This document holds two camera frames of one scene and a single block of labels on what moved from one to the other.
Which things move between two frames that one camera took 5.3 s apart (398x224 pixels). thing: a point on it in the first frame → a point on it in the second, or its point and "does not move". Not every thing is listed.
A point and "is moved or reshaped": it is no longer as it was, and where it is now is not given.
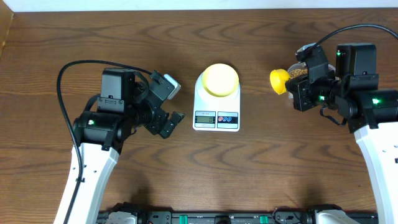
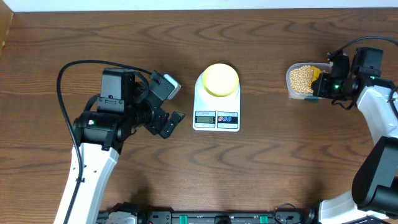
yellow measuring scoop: x=278 y=78 is moved or reshaped
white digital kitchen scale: x=212 y=113 does not move
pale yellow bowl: x=220 y=79 does not move
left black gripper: x=155 y=125 does not move
